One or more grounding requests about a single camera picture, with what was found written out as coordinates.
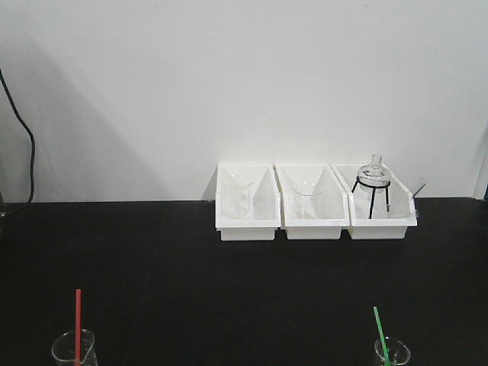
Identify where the red plastic spoon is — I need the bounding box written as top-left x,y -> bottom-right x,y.
75,288 -> 82,366

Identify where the green plastic spoon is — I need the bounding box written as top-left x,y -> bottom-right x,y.
373,306 -> 391,366

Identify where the glass beaker in left bin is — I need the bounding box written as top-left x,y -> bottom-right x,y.
221,174 -> 254,220

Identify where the glass beaker in bin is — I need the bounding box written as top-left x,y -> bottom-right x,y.
221,174 -> 254,220
291,181 -> 323,220

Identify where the left white storage bin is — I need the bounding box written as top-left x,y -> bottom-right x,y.
215,164 -> 281,241

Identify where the white storage bin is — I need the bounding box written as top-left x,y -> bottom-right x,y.
275,164 -> 350,240
215,164 -> 281,241
331,164 -> 417,239

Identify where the glass beaker in middle bin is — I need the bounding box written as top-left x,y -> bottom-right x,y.
291,181 -> 323,220

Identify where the middle white storage bin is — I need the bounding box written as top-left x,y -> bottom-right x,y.
275,164 -> 350,240

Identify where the round glass flask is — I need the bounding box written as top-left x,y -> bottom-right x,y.
357,154 -> 391,189

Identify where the right white storage bin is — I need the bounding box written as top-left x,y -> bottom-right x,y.
331,164 -> 417,239

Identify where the small glass beaker front right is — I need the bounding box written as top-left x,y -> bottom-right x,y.
372,336 -> 411,366

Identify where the glass beaker front left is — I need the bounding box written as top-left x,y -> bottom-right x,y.
51,329 -> 98,366

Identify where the black wire tripod stand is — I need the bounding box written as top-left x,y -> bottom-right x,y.
352,175 -> 391,220

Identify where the black hanging cable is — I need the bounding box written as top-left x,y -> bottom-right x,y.
0,68 -> 37,204

